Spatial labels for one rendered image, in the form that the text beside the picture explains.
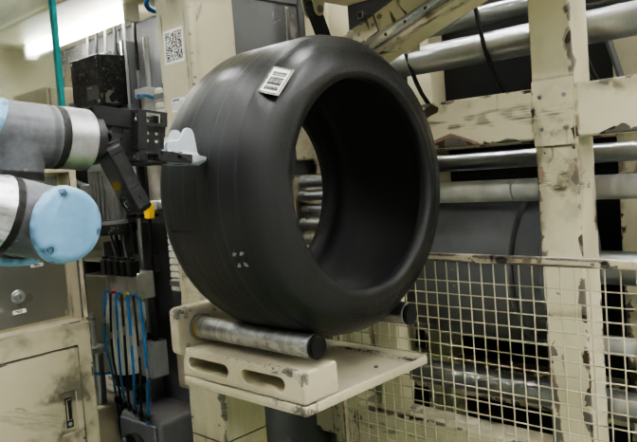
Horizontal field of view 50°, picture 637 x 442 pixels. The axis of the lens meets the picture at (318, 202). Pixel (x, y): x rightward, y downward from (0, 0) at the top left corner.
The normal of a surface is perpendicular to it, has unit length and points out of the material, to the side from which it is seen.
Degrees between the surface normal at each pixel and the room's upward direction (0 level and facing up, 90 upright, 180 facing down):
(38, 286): 90
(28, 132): 93
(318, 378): 90
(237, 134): 69
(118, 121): 90
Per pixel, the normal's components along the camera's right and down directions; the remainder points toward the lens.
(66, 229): 0.77, 0.02
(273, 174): 0.58, -0.03
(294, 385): -0.69, 0.09
